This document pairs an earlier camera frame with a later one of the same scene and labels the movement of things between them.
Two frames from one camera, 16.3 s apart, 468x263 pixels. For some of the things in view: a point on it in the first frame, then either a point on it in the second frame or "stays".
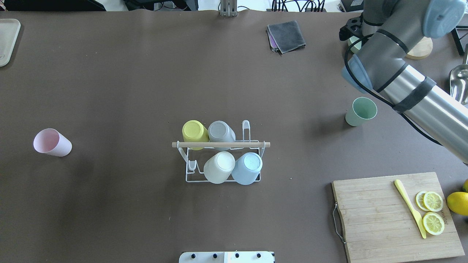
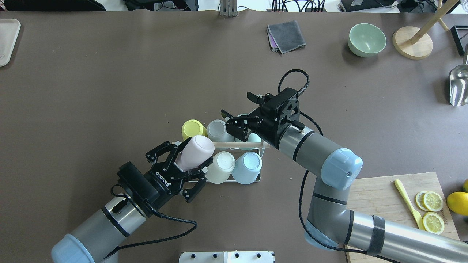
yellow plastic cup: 194,131 stays
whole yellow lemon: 457,202 stays
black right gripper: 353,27 → 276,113
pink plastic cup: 50,141 → 195,151
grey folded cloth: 285,37 stays
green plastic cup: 363,108 → 253,137
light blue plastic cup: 247,168 stays
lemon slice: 433,201 stays
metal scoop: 459,80 stays
